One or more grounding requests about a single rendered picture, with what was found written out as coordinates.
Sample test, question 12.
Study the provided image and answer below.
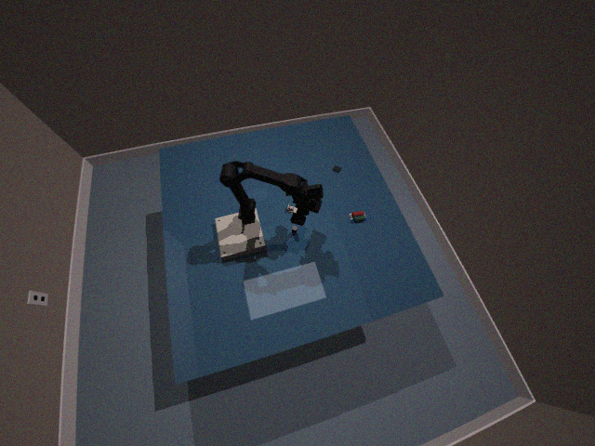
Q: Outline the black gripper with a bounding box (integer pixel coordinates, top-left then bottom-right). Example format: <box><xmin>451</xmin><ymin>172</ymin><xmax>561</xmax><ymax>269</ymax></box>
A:
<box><xmin>290</xmin><ymin>197</ymin><xmax>309</xmax><ymax>226</ymax></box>

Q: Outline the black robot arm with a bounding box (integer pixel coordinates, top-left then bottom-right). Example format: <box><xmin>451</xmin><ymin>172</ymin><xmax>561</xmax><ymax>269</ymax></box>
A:
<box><xmin>219</xmin><ymin>161</ymin><xmax>324</xmax><ymax>224</ymax></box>

